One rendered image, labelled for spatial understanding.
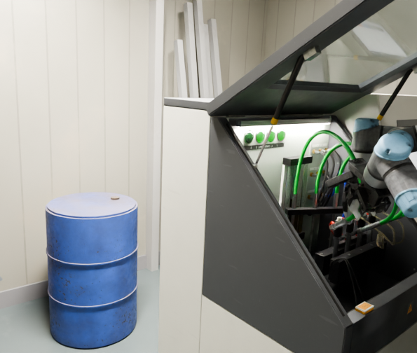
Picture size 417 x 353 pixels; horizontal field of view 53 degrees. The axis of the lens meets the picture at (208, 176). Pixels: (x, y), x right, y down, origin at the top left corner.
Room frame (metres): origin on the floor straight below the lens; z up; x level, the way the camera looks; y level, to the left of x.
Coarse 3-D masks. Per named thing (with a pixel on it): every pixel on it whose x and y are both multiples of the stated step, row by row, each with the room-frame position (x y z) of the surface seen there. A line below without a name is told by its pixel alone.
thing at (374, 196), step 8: (360, 184) 1.12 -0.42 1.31; (368, 184) 1.05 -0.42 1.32; (360, 192) 1.10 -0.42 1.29; (368, 192) 1.10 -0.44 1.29; (376, 192) 1.04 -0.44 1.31; (384, 192) 1.04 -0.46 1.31; (360, 200) 1.10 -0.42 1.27; (368, 200) 1.08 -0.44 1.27; (376, 200) 1.05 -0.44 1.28; (384, 200) 1.09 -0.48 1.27; (360, 208) 1.11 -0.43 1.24; (368, 208) 1.07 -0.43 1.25; (376, 208) 1.10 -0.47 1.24; (384, 208) 1.11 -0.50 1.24
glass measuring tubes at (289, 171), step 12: (312, 156) 1.68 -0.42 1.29; (288, 168) 1.60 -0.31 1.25; (288, 180) 1.60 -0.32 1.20; (300, 180) 1.65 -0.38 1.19; (288, 192) 1.60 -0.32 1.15; (300, 192) 1.65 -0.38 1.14; (288, 204) 1.60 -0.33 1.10; (300, 204) 1.67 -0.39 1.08; (288, 216) 1.63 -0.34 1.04; (300, 216) 1.67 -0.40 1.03; (300, 228) 1.67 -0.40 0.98
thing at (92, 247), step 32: (96, 192) 2.66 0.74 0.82; (64, 224) 2.16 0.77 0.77; (96, 224) 2.16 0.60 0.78; (128, 224) 2.29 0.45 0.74; (64, 256) 2.16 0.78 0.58; (96, 256) 2.16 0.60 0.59; (128, 256) 2.28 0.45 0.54; (64, 288) 2.16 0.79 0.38; (96, 288) 2.16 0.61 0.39; (128, 288) 2.30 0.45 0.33; (64, 320) 2.16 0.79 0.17; (96, 320) 2.16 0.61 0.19; (128, 320) 2.30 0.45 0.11
